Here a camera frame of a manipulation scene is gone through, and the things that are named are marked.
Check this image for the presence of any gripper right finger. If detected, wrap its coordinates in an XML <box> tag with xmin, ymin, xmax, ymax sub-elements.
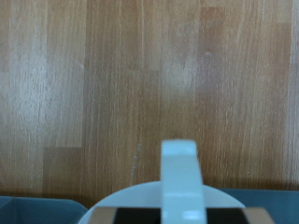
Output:
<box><xmin>205</xmin><ymin>206</ymin><xmax>277</xmax><ymax>224</ymax></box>

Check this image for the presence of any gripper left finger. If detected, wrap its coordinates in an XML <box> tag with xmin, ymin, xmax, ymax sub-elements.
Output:
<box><xmin>89</xmin><ymin>206</ymin><xmax>163</xmax><ymax>224</ymax></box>

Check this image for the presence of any white plastic mug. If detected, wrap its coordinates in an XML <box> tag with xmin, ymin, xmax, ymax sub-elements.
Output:
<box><xmin>77</xmin><ymin>139</ymin><xmax>247</xmax><ymax>224</ymax></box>

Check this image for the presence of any dark gray utensil holder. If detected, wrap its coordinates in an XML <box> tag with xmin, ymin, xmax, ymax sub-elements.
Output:
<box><xmin>0</xmin><ymin>187</ymin><xmax>299</xmax><ymax>224</ymax></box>

